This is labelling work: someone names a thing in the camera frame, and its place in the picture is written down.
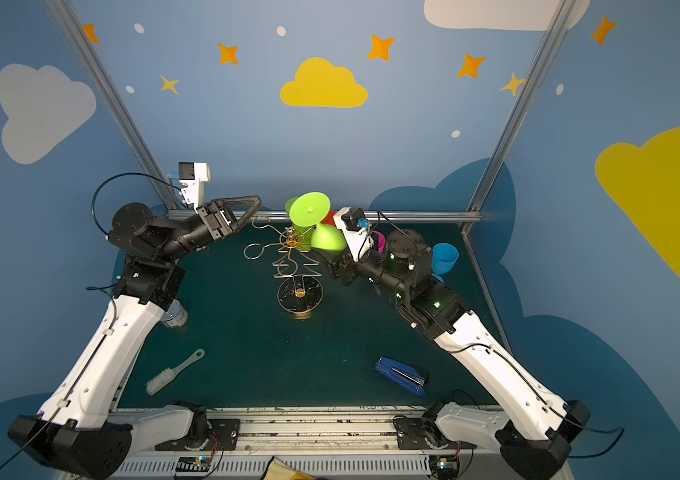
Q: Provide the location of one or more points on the blue stapler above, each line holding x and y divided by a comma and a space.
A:
403, 375

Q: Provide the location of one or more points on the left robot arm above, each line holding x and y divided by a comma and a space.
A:
73, 430

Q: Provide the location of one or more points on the green wine glass back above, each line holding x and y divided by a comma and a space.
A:
301, 237

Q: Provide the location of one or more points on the pink wine glass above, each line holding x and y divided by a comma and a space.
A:
379, 241

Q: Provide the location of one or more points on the gold wire glass rack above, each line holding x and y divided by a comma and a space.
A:
300, 291

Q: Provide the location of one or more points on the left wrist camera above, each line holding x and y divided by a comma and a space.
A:
193, 176

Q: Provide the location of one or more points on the aluminium front rail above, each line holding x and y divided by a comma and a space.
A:
332, 441

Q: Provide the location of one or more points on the small silver tin can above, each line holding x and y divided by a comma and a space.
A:
176, 316

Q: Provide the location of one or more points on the white scrub brush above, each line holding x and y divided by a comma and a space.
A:
168, 375

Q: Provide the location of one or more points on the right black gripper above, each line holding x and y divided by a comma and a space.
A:
340, 261

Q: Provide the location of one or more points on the red wine glass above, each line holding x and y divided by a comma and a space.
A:
330, 218

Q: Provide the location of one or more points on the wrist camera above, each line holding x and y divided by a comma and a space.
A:
193, 176
355, 226

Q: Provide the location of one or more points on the blue wine glass front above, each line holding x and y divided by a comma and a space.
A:
444, 259

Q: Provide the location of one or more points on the yellow object at bottom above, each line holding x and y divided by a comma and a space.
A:
278, 470

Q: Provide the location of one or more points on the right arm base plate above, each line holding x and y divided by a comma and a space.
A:
412, 434

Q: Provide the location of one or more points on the green wine glass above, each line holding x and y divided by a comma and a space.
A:
310, 209
301, 237

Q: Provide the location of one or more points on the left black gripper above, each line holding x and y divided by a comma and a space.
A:
217, 219

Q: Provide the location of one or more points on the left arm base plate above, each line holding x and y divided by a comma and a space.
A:
214, 434

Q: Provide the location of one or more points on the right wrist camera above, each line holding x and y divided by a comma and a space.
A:
355, 226

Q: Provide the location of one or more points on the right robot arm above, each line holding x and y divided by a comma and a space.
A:
535, 429

